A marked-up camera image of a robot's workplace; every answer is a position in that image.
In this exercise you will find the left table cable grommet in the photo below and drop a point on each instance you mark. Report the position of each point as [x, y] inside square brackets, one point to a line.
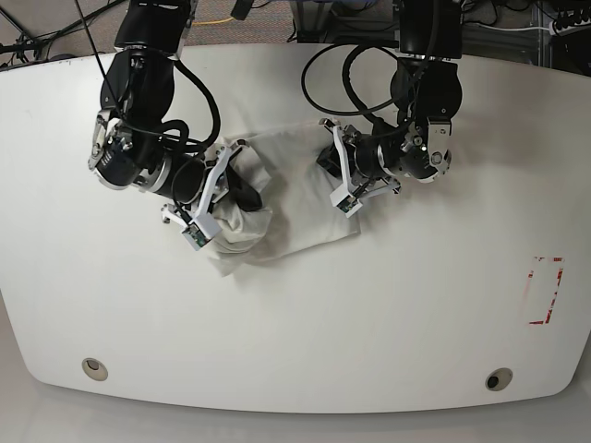
[94, 369]

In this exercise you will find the black cable image-left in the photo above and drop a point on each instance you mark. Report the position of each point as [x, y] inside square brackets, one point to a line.
[193, 122]

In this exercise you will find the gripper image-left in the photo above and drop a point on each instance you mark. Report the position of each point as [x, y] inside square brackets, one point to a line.
[231, 187]

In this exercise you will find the white printed T-shirt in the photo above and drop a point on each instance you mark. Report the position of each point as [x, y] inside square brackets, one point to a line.
[296, 212]

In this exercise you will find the black cable image-right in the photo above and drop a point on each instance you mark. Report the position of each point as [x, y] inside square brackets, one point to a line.
[361, 108]

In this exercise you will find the black tripod legs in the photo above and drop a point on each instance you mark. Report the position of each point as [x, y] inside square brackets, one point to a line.
[50, 19]

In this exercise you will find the red tape rectangle marking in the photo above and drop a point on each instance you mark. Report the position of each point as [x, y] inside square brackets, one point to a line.
[542, 288]

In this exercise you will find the white power strip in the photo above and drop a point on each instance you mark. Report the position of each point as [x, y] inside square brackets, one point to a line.
[570, 22]

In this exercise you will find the wrist camera mount image-right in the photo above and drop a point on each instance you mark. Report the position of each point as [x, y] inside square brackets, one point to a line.
[357, 184]

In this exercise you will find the wrist camera mount image-left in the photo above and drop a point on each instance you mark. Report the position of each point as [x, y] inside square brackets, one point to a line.
[209, 183]

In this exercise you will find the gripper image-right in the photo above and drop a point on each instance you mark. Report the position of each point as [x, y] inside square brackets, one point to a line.
[329, 161]

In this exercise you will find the right table cable grommet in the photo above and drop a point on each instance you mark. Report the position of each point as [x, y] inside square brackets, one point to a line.
[499, 379]

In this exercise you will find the table cable grommet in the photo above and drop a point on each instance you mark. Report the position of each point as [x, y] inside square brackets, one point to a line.
[499, 379]
[94, 369]

